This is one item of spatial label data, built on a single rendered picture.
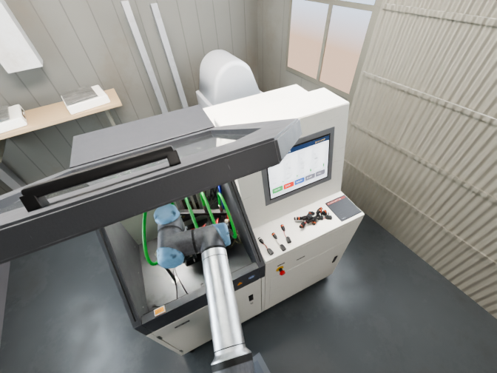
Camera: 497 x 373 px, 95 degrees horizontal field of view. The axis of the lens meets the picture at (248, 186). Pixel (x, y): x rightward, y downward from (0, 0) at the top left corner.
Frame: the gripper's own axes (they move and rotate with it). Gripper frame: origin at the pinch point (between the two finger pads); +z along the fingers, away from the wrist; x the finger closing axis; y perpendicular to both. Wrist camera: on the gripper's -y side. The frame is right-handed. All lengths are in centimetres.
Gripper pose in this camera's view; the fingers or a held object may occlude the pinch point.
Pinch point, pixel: (188, 256)
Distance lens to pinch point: 107.4
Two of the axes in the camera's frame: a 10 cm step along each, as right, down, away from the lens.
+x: 9.0, -3.4, 2.6
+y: 4.3, 6.5, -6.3
